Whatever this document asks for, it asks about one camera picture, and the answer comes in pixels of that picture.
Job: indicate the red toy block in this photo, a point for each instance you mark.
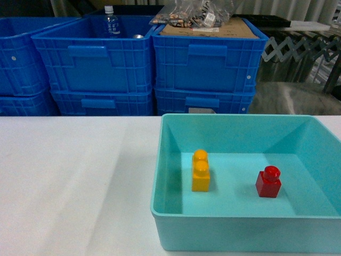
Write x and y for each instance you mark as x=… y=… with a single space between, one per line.
x=268 y=182

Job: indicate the yellow toy block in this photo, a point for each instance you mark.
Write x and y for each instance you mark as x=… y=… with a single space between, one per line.
x=200 y=171

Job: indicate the lower right blue crate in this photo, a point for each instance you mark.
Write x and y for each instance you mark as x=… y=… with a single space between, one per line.
x=179 y=101

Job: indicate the blue crate with cardboard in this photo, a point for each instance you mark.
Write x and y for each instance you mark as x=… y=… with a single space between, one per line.
x=209 y=64

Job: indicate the lower middle blue crate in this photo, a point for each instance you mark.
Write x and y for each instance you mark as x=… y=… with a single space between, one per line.
x=103 y=104

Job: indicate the silver can top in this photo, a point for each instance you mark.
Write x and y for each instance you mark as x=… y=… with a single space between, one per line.
x=138 y=36

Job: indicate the clear plastic water bottle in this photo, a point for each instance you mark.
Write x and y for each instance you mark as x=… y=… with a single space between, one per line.
x=111 y=23

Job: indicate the plastic bag of parts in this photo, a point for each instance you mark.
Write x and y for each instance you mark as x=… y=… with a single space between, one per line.
x=195 y=14

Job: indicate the blue crate with bottle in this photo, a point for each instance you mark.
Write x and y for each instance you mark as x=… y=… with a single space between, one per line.
x=79 y=58

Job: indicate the brown cardboard sheet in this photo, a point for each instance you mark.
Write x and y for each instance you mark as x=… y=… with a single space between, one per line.
x=234 y=28

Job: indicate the lower left blue crate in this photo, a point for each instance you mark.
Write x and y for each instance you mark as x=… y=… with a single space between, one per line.
x=41 y=104

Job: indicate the black plastic tray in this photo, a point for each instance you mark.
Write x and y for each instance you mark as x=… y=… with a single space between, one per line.
x=259 y=20

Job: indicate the blue crate far left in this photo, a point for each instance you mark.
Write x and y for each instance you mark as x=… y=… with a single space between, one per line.
x=23 y=72

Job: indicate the light blue plastic tray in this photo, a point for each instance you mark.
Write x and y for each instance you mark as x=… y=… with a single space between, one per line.
x=303 y=218

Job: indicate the expandable roller conveyor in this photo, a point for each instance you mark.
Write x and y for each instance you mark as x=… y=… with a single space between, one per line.
x=284 y=45

